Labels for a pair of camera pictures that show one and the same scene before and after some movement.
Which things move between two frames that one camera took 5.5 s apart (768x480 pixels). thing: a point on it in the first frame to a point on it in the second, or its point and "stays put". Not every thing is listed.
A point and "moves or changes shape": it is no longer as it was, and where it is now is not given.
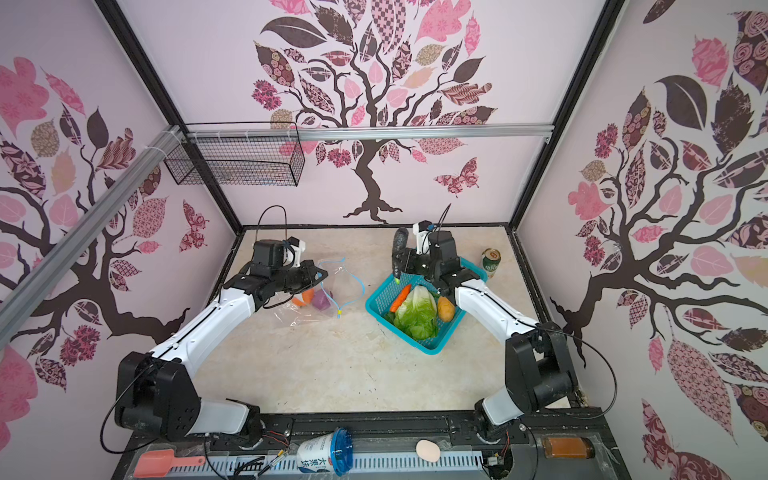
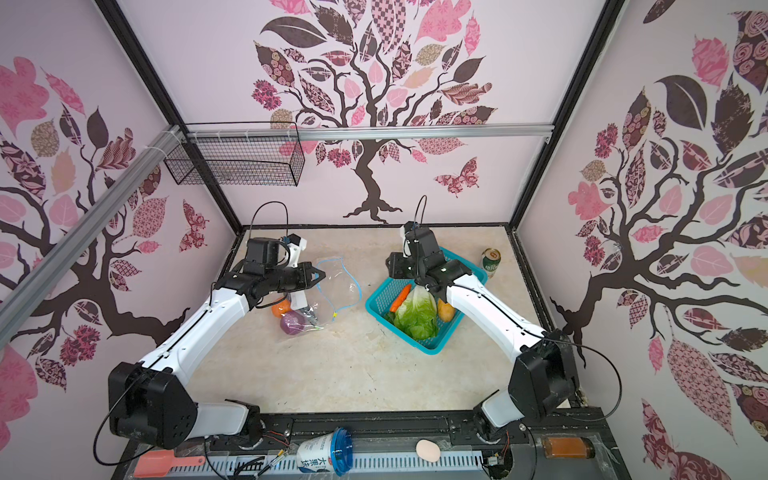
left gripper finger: [309, 276] stays put
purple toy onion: [320, 300] to [293, 322]
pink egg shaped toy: [428, 450] stays put
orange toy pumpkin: [307, 298] moves or changes shape
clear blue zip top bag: [322, 302] stays put
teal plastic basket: [382, 300] stays put
